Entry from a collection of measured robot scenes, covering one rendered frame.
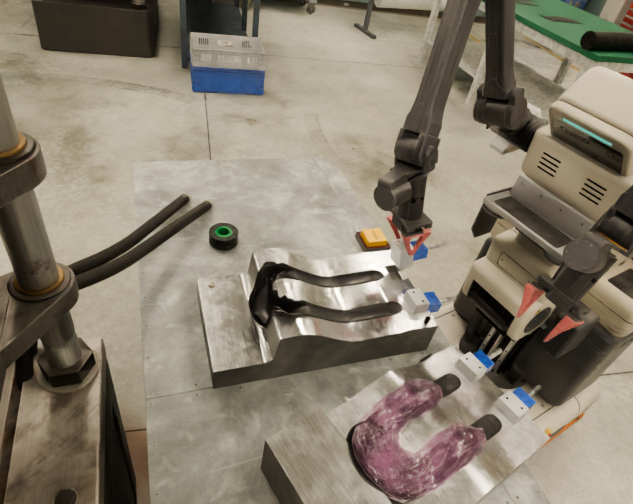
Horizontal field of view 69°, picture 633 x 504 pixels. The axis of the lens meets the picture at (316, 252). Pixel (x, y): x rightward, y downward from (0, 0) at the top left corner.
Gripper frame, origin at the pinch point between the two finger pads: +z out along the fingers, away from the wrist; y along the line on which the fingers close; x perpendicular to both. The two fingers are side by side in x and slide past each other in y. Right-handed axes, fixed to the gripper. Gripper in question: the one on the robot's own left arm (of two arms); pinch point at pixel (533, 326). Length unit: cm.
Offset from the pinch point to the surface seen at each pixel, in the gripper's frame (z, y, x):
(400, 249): 5.4, -31.2, -7.2
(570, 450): 56, 17, 113
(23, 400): 57, -41, -71
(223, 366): 36, -27, -44
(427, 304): 11.1, -18.4, -5.0
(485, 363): 13.4, -2.2, 0.9
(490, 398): 16.7, 4.0, -2.6
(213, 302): 34, -43, -40
